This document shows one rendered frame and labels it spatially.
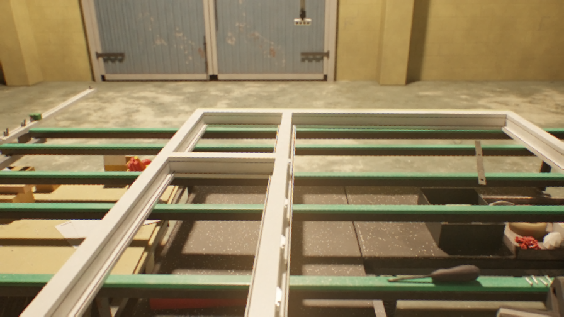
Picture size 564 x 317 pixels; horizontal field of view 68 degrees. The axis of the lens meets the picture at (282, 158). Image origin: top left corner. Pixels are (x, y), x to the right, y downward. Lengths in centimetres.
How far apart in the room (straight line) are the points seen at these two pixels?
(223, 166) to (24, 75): 673
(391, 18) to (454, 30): 121
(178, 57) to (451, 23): 445
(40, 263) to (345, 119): 135
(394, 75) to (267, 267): 620
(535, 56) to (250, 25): 469
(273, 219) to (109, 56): 676
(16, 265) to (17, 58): 653
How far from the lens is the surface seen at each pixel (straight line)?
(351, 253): 156
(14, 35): 796
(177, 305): 136
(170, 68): 736
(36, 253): 170
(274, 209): 112
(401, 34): 688
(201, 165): 149
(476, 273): 104
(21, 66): 802
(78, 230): 176
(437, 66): 755
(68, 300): 98
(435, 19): 742
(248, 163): 146
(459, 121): 211
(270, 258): 93
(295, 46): 704
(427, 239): 170
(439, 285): 103
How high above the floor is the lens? 148
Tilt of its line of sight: 23 degrees down
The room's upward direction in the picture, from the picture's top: straight up
